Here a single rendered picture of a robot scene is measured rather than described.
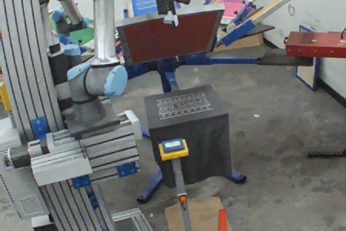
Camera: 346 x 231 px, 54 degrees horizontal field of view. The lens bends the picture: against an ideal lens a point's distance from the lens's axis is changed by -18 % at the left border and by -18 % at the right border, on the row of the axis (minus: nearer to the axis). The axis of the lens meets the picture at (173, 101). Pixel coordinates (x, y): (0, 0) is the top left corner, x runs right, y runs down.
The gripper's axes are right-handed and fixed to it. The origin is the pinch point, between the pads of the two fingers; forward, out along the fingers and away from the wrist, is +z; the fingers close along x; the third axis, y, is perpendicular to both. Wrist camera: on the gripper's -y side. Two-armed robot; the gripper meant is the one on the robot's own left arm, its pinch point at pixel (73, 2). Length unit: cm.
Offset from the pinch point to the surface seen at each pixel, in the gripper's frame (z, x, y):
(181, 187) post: -80, 76, 87
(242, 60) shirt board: 59, 119, 61
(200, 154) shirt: -48, 85, 85
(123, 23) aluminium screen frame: -50, 46, 8
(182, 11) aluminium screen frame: -44, 76, 4
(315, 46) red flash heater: 17, 173, 34
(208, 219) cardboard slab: -28, 93, 155
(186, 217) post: -79, 78, 109
